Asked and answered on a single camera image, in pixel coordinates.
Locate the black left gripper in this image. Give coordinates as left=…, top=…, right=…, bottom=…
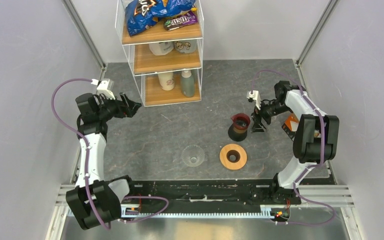
left=96, top=93, right=141, bottom=123

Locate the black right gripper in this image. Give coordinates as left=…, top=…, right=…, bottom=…
left=249, top=98, right=292, bottom=134

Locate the wooden ring dripper holder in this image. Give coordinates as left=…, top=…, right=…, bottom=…
left=219, top=143, right=248, bottom=171

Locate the clear glass dripper cone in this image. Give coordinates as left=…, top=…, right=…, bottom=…
left=180, top=145, right=206, bottom=168

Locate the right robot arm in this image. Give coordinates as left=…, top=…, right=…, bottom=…
left=246, top=80, right=340, bottom=205

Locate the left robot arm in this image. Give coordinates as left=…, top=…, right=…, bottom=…
left=65, top=93, right=142, bottom=230

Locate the orange coffee filter box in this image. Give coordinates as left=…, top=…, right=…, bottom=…
left=282, top=113, right=300, bottom=141

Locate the white patterned cup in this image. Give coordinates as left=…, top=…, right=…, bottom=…
left=157, top=72, right=175, bottom=91

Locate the green spray bottle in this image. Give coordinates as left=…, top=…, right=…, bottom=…
left=180, top=69, right=195, bottom=98

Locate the white cartoon mug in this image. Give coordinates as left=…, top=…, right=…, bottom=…
left=173, top=39, right=198, bottom=54

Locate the blue chips bag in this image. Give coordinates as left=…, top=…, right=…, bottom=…
left=125, top=0, right=196, bottom=37

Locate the purple candy bag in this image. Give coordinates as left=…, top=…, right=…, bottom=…
left=163, top=10, right=199, bottom=31

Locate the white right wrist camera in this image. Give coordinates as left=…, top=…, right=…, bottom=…
left=246, top=90, right=262, bottom=110

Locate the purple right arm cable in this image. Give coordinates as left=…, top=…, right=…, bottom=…
left=250, top=69, right=337, bottom=227

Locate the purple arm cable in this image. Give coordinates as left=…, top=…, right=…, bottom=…
left=50, top=78, right=170, bottom=231
left=250, top=69, right=337, bottom=227

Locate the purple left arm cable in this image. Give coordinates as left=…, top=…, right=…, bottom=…
left=50, top=78, right=170, bottom=231

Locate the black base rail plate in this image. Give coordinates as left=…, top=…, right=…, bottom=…
left=120, top=179, right=302, bottom=214

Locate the white wire wooden shelf rack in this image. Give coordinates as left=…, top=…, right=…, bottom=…
left=115, top=0, right=205, bottom=107

